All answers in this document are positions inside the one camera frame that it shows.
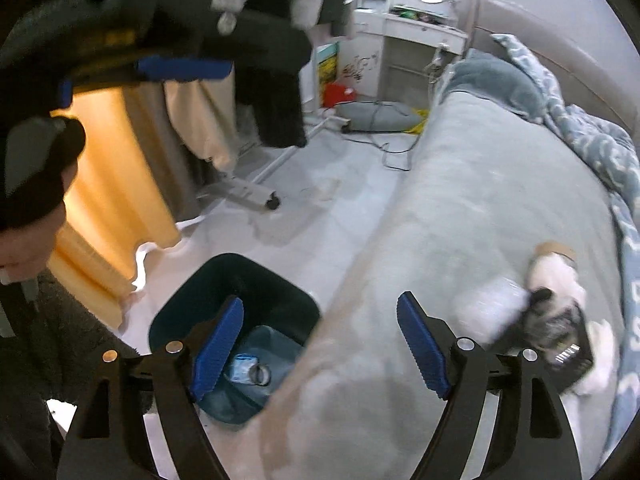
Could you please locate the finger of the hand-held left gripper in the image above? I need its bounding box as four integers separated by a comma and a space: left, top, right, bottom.
136, 9, 313, 82
0, 80, 87, 233

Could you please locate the yellow green picture box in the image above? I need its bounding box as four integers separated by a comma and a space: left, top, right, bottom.
315, 42, 341, 111

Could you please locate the taupe curtain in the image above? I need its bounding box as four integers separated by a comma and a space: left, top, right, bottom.
122, 85, 201, 221

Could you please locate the white dressing table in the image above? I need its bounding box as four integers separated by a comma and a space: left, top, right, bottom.
352, 0, 471, 106

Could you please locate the white crumpled tissue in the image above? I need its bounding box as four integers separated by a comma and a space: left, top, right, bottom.
452, 280, 533, 346
570, 320, 618, 396

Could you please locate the orange curtain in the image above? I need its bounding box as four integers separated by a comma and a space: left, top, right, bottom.
47, 87, 181, 331

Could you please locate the red box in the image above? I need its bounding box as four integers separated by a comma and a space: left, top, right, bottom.
322, 82, 357, 108

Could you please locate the dark teal waste bin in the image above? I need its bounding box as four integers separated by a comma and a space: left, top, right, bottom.
148, 253, 322, 426

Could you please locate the white clothes rack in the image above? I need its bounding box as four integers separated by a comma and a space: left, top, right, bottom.
197, 112, 351, 211

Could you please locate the blue patterned blanket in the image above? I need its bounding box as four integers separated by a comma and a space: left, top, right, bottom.
492, 34, 640, 461

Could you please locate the beige padded headboard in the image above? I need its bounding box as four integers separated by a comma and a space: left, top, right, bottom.
470, 0, 640, 131

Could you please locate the crumpled blue white packaging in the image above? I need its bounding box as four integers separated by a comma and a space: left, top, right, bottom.
225, 354, 273, 388

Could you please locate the bed with grey-green sheet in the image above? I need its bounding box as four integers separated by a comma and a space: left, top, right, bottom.
220, 55, 640, 480

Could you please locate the charger with white cable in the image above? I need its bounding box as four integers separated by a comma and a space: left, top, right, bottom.
425, 45, 451, 81

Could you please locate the black crumpled packet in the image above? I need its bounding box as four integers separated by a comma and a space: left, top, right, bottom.
505, 287, 596, 393

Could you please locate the grey floor cushion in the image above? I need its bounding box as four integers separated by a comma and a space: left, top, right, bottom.
334, 101, 423, 133

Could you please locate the grey-blue pillow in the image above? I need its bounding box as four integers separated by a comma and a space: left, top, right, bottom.
447, 51, 548, 123

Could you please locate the clear cup with brown sleeve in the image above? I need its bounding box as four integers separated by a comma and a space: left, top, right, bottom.
535, 241, 578, 263

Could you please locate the beige coat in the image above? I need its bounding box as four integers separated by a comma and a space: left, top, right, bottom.
165, 77, 238, 171

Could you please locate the person's left hand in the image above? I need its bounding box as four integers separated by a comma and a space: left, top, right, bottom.
0, 200, 68, 286

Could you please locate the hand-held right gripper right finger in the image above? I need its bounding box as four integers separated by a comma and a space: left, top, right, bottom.
396, 290, 585, 480

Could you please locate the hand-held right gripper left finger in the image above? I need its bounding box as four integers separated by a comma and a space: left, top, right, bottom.
56, 296, 246, 480

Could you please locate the black cable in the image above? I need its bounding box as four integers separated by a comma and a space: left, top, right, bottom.
342, 102, 426, 171

